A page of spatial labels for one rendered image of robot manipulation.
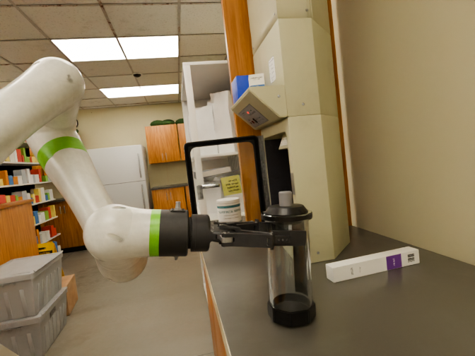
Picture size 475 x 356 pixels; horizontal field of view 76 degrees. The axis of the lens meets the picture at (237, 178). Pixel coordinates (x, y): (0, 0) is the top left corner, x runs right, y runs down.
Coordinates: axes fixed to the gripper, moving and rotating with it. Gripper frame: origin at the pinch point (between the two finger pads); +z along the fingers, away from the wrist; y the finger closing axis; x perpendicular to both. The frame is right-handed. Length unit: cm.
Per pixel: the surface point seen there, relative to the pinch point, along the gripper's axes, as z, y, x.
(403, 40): 49, 28, -59
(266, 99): 2.8, 28.3, -35.0
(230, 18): -4, 65, -76
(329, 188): 25.1, 28.9, -8.4
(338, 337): 7.5, -10.4, 17.6
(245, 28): 3, 65, -73
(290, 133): 10.7, 28.2, -25.4
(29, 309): -126, 185, 94
